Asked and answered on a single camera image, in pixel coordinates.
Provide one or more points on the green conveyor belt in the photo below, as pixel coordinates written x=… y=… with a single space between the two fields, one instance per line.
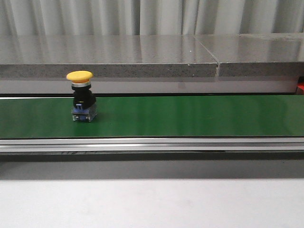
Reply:
x=167 y=116

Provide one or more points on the white cabinet panel under counter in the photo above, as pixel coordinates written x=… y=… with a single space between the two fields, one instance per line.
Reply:
x=152 y=85

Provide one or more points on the grey stone counter slab left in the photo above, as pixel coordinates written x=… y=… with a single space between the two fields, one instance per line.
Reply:
x=46 y=57

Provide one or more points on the red plastic tray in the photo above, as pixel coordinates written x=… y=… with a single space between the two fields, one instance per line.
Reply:
x=300 y=89

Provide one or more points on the white pleated curtain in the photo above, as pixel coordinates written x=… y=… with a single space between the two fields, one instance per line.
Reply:
x=150 y=17

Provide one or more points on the aluminium conveyor side rail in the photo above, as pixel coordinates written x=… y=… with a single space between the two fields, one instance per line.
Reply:
x=116 y=145

